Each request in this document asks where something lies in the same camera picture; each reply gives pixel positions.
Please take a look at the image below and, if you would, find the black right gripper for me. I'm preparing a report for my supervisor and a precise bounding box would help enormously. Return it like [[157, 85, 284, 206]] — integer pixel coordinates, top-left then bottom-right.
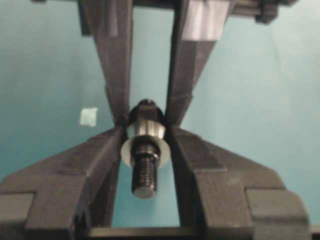
[[29, 0, 296, 127]]

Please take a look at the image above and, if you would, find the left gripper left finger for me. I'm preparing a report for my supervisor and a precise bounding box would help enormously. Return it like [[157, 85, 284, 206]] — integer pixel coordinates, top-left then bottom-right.
[[0, 126, 125, 240]]

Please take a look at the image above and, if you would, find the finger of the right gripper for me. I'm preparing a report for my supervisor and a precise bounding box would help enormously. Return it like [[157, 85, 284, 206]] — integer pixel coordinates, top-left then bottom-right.
[[80, 0, 133, 125]]

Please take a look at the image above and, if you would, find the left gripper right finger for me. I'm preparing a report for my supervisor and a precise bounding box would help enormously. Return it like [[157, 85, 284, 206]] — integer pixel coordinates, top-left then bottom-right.
[[167, 126, 310, 240]]

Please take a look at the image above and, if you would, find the silver metal washer ring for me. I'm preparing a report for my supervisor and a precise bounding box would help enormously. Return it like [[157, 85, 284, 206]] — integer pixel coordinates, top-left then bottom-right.
[[120, 134, 171, 169]]

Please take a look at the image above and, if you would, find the dark metal threaded shaft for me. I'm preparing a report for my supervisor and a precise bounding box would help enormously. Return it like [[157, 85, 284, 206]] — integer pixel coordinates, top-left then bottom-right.
[[127, 99, 166, 199]]

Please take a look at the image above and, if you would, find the pale tape piece centre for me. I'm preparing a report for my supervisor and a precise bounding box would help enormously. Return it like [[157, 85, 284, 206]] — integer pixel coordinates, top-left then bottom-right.
[[79, 107, 99, 128]]

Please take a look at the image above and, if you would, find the teal table cloth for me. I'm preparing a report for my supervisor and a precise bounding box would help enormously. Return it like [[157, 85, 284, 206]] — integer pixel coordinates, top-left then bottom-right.
[[0, 0, 320, 224]]

